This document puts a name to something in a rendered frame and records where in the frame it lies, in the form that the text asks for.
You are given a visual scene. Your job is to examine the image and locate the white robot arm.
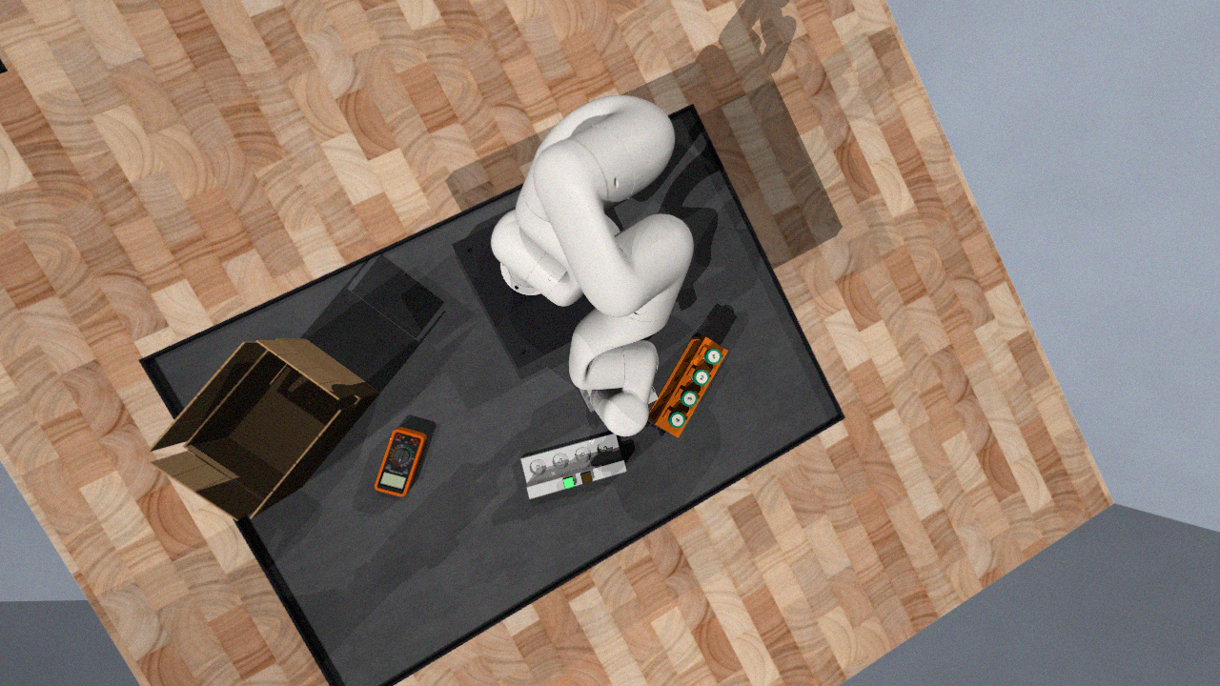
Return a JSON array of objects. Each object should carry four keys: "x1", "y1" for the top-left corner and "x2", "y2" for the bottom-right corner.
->
[{"x1": 490, "y1": 95, "x2": 694, "y2": 436}]

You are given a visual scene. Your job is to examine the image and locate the orange pocket multimeter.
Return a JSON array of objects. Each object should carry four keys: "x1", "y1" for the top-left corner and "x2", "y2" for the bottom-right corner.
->
[{"x1": 375, "y1": 427, "x2": 427, "y2": 496}]

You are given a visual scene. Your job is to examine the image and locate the brown cardboard box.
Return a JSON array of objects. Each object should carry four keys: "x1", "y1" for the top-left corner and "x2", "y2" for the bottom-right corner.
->
[{"x1": 148, "y1": 338, "x2": 379, "y2": 521}]

